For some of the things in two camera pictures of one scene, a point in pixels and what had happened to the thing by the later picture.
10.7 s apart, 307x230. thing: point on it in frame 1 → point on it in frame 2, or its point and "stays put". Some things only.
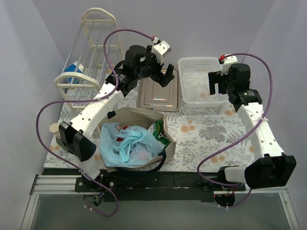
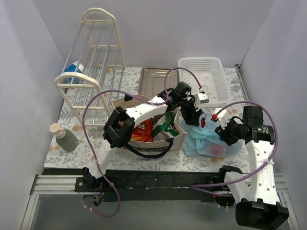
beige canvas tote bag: x=144 y=118 → x=129 y=102
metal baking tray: x=150 y=94 stays put
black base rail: x=145 y=185 stays put
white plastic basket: x=194 y=73 stays put
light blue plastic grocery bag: x=128 y=146 → x=201 y=140
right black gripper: x=220 y=81 → x=224 y=133
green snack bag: x=159 y=134 → x=167 y=124
